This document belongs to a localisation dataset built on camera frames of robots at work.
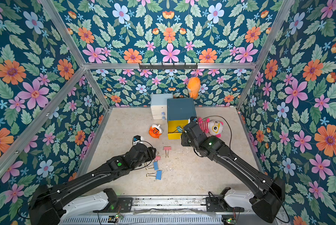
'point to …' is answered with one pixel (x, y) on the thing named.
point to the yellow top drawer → (172, 132)
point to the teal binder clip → (179, 129)
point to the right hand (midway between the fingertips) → (184, 134)
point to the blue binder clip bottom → (158, 175)
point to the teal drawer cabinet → (180, 109)
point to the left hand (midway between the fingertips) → (156, 150)
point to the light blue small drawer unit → (159, 105)
